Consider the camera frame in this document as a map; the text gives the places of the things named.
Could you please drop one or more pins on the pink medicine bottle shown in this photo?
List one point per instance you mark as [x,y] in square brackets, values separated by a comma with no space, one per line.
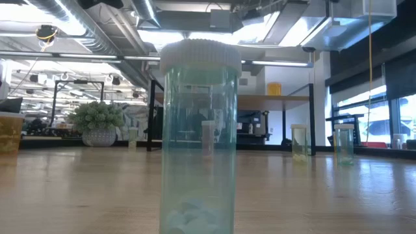
[208,139]

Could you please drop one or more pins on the yellow medicine bottle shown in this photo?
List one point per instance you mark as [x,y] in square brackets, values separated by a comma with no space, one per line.
[299,143]

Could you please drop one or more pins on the teal medicine bottle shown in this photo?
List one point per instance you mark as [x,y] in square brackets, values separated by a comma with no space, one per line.
[344,146]
[182,162]

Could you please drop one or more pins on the small clear medicine bottle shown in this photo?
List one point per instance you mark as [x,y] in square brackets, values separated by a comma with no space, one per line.
[133,138]

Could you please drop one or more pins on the wooden shelf black metal legs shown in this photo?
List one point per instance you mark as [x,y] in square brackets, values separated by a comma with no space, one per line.
[273,102]

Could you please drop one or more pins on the long ceiling light strip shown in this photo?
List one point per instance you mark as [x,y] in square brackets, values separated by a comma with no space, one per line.
[87,56]
[279,63]

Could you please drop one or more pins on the green succulent in patterned pot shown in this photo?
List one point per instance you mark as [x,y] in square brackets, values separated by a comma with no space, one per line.
[97,117]

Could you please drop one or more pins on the grey ceiling box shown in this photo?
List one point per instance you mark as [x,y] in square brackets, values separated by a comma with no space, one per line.
[221,19]

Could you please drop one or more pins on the dark grey monitor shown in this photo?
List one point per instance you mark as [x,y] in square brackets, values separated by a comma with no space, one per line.
[11,104]

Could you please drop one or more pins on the black office chair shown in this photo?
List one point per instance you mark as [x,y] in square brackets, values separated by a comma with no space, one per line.
[35,126]

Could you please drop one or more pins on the black dome object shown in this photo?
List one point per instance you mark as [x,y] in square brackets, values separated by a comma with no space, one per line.
[286,142]

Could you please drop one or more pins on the translucent ceiling box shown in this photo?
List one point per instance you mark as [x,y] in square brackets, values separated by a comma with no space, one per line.
[380,8]

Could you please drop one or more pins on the red seat cushion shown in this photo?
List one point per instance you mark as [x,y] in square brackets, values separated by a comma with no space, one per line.
[373,145]

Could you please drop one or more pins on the white cylinder container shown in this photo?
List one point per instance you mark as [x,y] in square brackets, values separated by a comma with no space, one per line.
[398,141]

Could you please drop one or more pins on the small black box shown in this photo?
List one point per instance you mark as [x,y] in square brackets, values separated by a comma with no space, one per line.
[411,144]

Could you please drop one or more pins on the silver ventilation duct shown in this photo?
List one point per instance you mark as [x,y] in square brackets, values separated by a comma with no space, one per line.
[97,35]
[146,13]

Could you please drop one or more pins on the black metal frame stand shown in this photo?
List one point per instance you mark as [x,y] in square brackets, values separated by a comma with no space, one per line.
[78,81]

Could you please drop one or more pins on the black aluminium rig frame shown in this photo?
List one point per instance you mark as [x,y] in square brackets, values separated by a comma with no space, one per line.
[65,143]

